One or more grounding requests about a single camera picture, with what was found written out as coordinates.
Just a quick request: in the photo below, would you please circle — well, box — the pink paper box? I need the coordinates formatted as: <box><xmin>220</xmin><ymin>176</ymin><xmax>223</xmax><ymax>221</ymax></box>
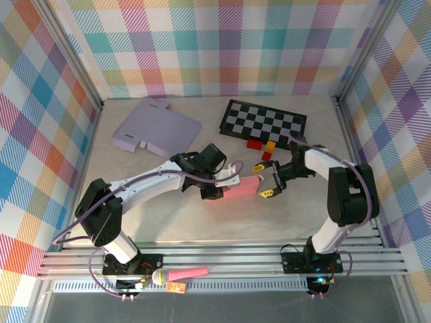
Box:
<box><xmin>205</xmin><ymin>174</ymin><xmax>263</xmax><ymax>202</ymax></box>

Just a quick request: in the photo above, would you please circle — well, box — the lavender paper box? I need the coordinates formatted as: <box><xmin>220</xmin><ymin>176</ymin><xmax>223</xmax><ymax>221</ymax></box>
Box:
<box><xmin>110</xmin><ymin>98</ymin><xmax>203</xmax><ymax>161</ymax></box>

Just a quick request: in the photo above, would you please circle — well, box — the black grey checkerboard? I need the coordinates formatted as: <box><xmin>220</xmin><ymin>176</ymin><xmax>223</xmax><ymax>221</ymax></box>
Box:
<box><xmin>218</xmin><ymin>99</ymin><xmax>308</xmax><ymax>154</ymax></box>

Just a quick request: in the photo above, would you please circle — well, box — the black board with green light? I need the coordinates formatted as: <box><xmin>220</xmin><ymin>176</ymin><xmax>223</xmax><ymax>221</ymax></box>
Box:
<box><xmin>306</xmin><ymin>275</ymin><xmax>331</xmax><ymax>293</ymax></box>

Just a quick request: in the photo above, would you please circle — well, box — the pink white toy microphone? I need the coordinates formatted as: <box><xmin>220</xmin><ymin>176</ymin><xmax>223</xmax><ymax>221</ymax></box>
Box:
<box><xmin>151</xmin><ymin>266</ymin><xmax>209</xmax><ymax>286</ymax></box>

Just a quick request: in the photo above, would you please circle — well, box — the small green circuit board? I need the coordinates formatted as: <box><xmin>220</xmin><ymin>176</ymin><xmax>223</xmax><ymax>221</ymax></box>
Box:
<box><xmin>115</xmin><ymin>277</ymin><xmax>152</xmax><ymax>291</ymax></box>

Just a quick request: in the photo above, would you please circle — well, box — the aluminium side rail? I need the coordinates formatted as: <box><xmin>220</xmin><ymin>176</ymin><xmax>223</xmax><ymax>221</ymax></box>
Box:
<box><xmin>60</xmin><ymin>106</ymin><xmax>104</xmax><ymax>252</ymax></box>
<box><xmin>335</xmin><ymin>96</ymin><xmax>391</xmax><ymax>250</ymax></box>

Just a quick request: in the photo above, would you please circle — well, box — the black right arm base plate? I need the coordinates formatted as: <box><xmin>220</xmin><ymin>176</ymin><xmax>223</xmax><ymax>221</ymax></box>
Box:
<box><xmin>280</xmin><ymin>248</ymin><xmax>344</xmax><ymax>274</ymax></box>

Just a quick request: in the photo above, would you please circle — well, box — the aluminium base frame rail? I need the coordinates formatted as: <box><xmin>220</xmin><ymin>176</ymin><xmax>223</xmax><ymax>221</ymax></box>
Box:
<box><xmin>36</xmin><ymin>237</ymin><xmax>410</xmax><ymax>280</ymax></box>

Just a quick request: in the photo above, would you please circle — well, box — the grey slotted cable duct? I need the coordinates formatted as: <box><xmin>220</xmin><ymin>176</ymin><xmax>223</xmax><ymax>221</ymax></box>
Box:
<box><xmin>52</xmin><ymin>280</ymin><xmax>312</xmax><ymax>294</ymax></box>

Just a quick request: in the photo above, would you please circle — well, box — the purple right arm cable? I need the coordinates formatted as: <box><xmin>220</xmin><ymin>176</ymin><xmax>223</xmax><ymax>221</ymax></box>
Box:
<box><xmin>288</xmin><ymin>133</ymin><xmax>380</xmax><ymax>299</ymax></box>

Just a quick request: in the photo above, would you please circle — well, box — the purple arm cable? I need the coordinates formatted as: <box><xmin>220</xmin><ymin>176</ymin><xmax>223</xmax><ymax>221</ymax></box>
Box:
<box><xmin>288</xmin><ymin>133</ymin><xmax>380</xmax><ymax>299</ymax></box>
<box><xmin>53</xmin><ymin>160</ymin><xmax>244</xmax><ymax>299</ymax></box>

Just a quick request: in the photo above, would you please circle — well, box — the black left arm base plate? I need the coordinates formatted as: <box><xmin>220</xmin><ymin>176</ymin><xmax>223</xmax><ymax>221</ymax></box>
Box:
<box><xmin>102</xmin><ymin>252</ymin><xmax>164</xmax><ymax>277</ymax></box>

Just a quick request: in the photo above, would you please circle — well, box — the aluminium corner post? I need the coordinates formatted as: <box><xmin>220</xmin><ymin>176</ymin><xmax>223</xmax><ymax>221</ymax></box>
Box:
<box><xmin>32</xmin><ymin>0</ymin><xmax>105</xmax><ymax>112</ymax></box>
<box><xmin>335</xmin><ymin>0</ymin><xmax>405</xmax><ymax>104</ymax></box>

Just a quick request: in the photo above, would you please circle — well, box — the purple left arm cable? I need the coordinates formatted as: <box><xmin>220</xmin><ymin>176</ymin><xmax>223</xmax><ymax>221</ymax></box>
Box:
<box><xmin>53</xmin><ymin>160</ymin><xmax>244</xmax><ymax>299</ymax></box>

